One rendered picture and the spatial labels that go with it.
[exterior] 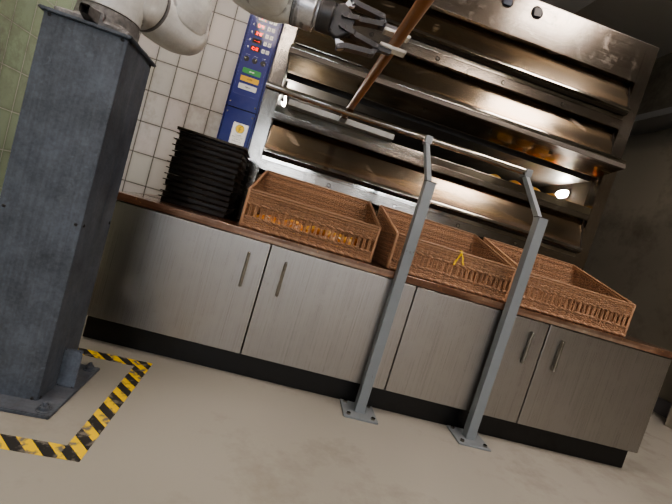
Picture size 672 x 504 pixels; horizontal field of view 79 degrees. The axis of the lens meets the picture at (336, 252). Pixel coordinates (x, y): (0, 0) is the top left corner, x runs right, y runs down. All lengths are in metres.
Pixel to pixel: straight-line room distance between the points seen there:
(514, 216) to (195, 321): 1.71
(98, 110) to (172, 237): 0.58
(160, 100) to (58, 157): 1.08
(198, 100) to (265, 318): 1.15
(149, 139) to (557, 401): 2.23
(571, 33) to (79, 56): 2.29
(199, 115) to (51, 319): 1.26
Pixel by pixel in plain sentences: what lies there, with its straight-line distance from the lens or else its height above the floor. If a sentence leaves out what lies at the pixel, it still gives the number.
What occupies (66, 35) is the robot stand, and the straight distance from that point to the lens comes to 1.32.
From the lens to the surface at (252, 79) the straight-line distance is 2.20.
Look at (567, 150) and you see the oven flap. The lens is 2.44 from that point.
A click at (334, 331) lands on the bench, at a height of 0.28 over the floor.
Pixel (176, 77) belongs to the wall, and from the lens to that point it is 2.29.
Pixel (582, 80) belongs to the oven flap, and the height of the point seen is 1.81.
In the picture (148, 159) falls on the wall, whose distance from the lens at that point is 2.25.
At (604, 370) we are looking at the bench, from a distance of 2.17.
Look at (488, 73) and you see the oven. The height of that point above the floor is 1.67.
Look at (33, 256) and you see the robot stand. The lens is 1.32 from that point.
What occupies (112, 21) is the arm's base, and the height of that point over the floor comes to 1.03.
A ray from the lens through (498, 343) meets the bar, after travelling 1.81.
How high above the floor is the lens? 0.70
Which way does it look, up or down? 4 degrees down
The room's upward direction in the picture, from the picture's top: 17 degrees clockwise
